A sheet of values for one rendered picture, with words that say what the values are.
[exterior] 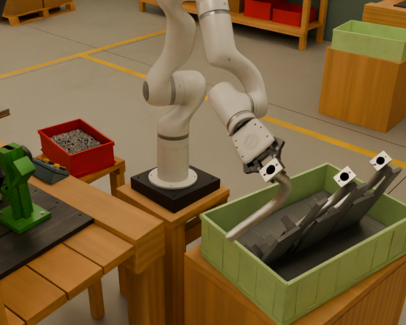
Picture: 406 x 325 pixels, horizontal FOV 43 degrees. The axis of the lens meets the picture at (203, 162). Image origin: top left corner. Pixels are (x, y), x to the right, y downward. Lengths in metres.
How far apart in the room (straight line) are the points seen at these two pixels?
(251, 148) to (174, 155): 0.63
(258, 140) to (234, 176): 2.46
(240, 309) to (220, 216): 0.31
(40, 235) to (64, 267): 0.17
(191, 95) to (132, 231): 0.52
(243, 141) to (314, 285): 0.50
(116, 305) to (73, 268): 1.14
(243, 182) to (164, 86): 2.03
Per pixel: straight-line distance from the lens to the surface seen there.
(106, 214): 1.83
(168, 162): 1.93
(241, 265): 1.61
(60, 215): 1.86
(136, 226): 1.77
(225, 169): 3.87
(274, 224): 1.87
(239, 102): 1.41
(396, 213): 1.93
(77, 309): 2.80
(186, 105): 1.88
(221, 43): 1.45
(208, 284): 1.78
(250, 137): 1.35
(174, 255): 1.97
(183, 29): 1.71
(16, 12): 8.05
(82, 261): 1.68
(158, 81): 1.79
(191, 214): 1.93
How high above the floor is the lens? 1.94
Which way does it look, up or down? 29 degrees down
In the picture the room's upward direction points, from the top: 1 degrees clockwise
